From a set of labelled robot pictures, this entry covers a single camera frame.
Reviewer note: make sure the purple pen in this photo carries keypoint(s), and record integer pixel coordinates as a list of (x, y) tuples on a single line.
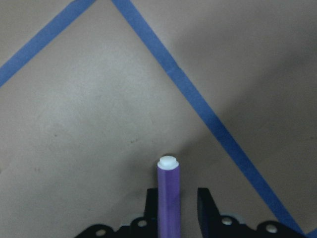
[(169, 214)]

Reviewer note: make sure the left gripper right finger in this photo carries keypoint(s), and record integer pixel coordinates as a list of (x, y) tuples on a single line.
[(208, 213)]

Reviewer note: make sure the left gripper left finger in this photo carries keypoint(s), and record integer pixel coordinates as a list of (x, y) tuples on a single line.
[(151, 205)]

